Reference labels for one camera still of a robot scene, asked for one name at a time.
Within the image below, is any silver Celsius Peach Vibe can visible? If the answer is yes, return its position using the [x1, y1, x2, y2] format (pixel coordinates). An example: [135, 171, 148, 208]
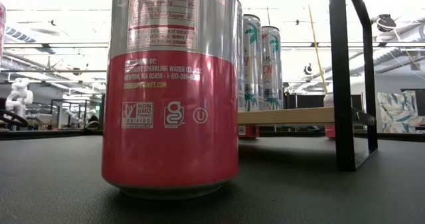
[242, 13, 264, 112]
[236, 0, 246, 112]
[261, 25, 284, 111]

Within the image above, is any leaf patterned cushion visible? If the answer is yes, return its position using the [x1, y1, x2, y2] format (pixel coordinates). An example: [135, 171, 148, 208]
[377, 90, 425, 134]

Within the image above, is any black cable loop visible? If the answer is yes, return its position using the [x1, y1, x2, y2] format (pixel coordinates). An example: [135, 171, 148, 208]
[0, 109, 29, 129]

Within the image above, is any black background cabinet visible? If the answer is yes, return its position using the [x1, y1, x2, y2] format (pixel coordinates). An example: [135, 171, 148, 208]
[284, 93, 365, 112]

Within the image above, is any wooden shelf black metal frame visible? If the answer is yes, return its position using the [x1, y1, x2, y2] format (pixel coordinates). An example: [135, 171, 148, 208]
[237, 0, 379, 171]

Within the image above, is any yellow cable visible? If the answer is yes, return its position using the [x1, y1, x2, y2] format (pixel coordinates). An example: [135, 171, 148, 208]
[303, 0, 329, 94]

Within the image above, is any pink white Spindrift can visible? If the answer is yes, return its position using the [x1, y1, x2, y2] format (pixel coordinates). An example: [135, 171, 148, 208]
[101, 0, 240, 200]
[323, 92, 336, 139]

